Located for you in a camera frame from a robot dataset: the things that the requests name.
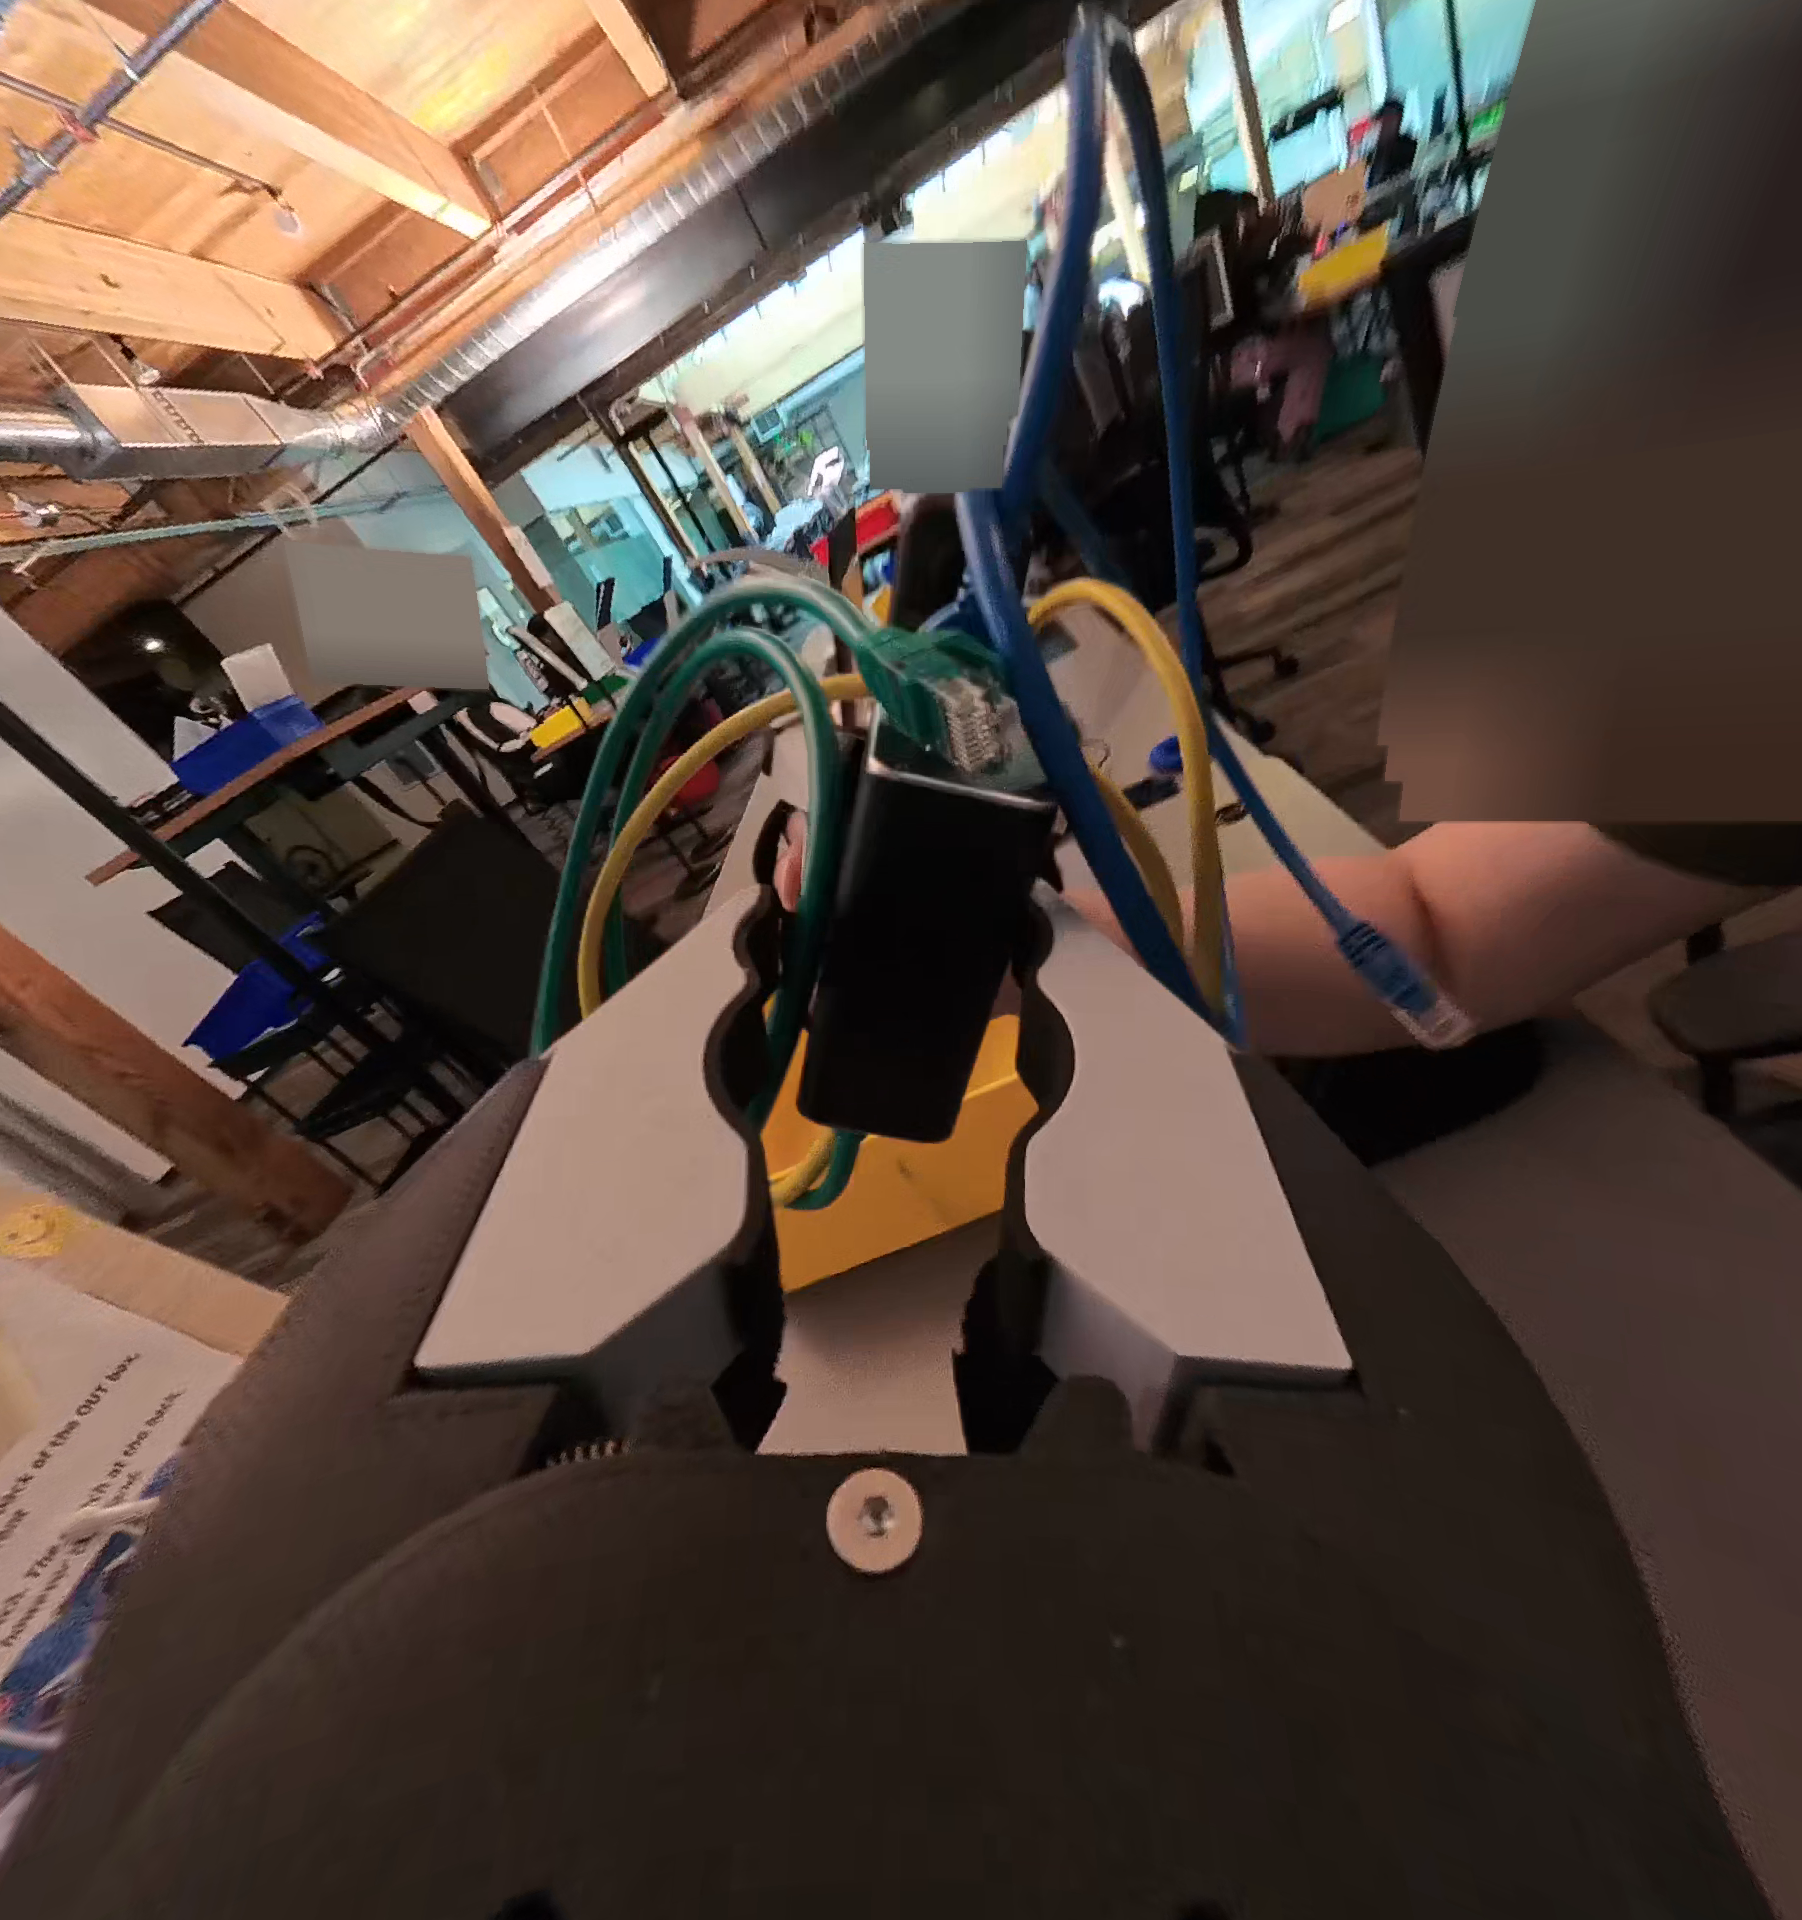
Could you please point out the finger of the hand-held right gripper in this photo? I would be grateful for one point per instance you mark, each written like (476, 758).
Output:
(787, 767)

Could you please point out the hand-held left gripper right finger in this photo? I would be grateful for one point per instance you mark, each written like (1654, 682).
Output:
(1181, 1203)

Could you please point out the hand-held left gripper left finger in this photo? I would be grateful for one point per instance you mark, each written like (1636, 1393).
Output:
(618, 1203)

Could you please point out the black ethernet splitter box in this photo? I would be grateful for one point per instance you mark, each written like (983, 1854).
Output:
(918, 964)

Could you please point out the yellow plastic bin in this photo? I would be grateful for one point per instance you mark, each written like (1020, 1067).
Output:
(904, 1203)

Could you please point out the person's right forearm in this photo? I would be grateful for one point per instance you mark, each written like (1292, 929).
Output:
(1520, 930)

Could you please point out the person's right hand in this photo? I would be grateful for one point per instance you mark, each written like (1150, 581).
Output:
(787, 861)

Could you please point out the black shelf rack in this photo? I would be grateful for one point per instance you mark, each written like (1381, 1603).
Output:
(336, 1083)

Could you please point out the blue plastic bin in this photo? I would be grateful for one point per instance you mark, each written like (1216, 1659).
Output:
(240, 748)
(248, 1005)

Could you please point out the yellow smiley sticker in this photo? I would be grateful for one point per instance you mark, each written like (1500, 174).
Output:
(31, 1228)

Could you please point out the black pole stand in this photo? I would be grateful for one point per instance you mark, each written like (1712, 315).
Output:
(91, 810)

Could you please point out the instruction sheet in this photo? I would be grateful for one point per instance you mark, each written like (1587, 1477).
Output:
(31, 1501)

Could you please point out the thin silver air duct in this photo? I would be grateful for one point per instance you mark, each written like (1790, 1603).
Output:
(538, 331)

